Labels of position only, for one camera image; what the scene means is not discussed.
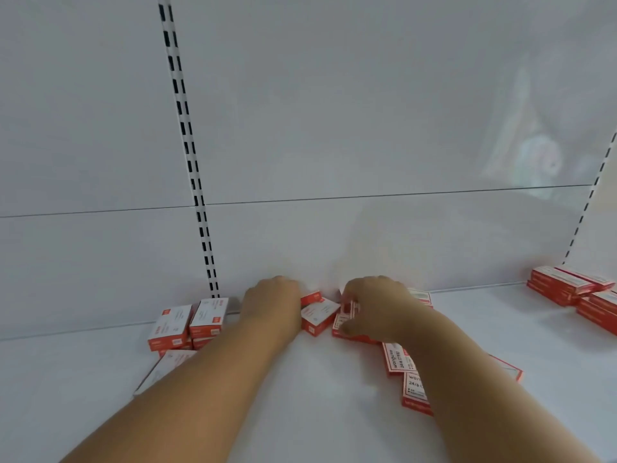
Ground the person's left hand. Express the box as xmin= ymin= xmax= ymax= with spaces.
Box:
xmin=240 ymin=276 xmax=304 ymax=344

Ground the person's right hand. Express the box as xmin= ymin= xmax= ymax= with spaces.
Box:
xmin=339 ymin=276 xmax=427 ymax=345

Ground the red white staple box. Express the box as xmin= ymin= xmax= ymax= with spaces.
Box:
xmin=332 ymin=302 xmax=382 ymax=345
xmin=301 ymin=298 xmax=341 ymax=337

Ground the person's left forearm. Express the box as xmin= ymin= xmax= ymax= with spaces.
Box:
xmin=59 ymin=319 xmax=296 ymax=463

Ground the person's right forearm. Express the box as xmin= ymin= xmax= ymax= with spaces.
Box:
xmin=396 ymin=304 xmax=602 ymax=463

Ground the scattered heap of red cartons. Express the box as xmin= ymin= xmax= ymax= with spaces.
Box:
xmin=133 ymin=288 xmax=524 ymax=417

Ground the neat stack of red cartons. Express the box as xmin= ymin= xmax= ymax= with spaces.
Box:
xmin=526 ymin=265 xmax=617 ymax=337

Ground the white slotted shelf upright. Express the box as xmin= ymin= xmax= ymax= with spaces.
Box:
xmin=156 ymin=0 xmax=221 ymax=299
xmin=561 ymin=132 xmax=617 ymax=266

